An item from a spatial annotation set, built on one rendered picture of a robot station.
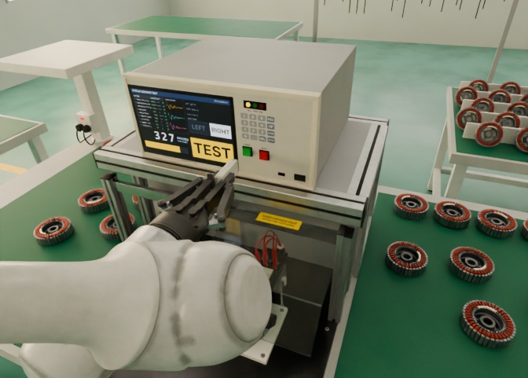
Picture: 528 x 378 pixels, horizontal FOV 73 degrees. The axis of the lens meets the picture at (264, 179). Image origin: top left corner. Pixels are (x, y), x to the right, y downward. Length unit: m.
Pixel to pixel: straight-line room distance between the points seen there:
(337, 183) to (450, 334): 0.48
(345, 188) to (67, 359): 0.56
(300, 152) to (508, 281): 0.74
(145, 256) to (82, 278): 0.05
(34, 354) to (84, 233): 0.93
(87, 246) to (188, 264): 1.01
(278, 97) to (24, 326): 0.53
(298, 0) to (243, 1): 1.10
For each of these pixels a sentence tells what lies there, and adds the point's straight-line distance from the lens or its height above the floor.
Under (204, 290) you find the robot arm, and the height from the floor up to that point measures 1.33.
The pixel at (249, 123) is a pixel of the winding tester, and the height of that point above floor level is 1.25.
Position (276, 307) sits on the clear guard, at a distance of 0.63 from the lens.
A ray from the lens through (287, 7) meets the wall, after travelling 7.33.
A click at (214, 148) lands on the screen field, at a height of 1.17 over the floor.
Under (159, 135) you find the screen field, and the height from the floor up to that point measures 1.18.
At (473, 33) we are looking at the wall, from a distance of 7.04.
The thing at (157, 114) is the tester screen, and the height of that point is 1.24.
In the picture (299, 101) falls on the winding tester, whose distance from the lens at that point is 0.67.
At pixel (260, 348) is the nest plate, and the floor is 0.78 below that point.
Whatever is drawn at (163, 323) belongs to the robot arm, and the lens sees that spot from 0.30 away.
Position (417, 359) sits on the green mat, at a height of 0.75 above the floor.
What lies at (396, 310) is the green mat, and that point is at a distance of 1.04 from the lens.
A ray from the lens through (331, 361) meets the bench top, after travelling 0.93.
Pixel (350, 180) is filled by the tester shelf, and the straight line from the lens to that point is 0.79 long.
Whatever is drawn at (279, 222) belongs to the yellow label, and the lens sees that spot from 0.74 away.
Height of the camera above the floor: 1.55
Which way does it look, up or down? 34 degrees down
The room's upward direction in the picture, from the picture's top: 2 degrees counter-clockwise
